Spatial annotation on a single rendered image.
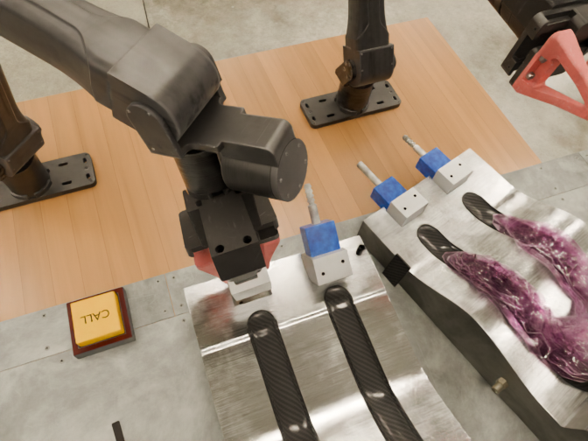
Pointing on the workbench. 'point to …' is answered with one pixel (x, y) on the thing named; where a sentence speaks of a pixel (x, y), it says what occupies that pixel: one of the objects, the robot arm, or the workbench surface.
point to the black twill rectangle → (396, 269)
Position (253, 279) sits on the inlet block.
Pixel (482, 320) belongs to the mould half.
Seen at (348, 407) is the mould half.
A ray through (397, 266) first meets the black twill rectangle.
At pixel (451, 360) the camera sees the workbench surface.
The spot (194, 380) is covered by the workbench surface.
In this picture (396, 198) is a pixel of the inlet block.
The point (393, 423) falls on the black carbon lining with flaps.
